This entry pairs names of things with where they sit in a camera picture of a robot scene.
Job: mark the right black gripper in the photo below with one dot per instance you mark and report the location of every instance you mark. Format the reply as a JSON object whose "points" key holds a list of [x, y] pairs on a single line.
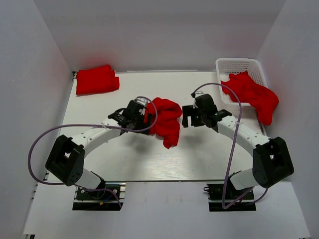
{"points": [[189, 111]]}

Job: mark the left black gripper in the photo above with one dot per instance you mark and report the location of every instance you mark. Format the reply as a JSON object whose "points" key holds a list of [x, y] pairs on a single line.
{"points": [[143, 125]]}

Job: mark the red t shirt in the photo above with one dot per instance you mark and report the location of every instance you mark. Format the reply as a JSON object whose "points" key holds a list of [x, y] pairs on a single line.
{"points": [[167, 126], [97, 80]]}

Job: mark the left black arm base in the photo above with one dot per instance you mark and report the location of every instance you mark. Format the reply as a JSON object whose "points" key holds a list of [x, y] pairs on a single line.
{"points": [[102, 200]]}

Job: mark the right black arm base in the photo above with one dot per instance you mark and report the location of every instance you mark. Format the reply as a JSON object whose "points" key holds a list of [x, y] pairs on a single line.
{"points": [[214, 193]]}

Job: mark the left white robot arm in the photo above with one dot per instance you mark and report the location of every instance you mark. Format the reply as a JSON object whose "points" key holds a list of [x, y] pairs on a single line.
{"points": [[66, 159]]}

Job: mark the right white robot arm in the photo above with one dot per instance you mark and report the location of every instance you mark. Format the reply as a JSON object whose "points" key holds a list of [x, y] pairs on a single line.
{"points": [[271, 161]]}

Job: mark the red t shirts in basket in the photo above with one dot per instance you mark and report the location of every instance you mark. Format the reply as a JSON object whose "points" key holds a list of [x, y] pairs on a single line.
{"points": [[263, 100]]}

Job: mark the white plastic basket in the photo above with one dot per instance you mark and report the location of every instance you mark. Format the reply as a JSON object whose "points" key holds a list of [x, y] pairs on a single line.
{"points": [[239, 66]]}

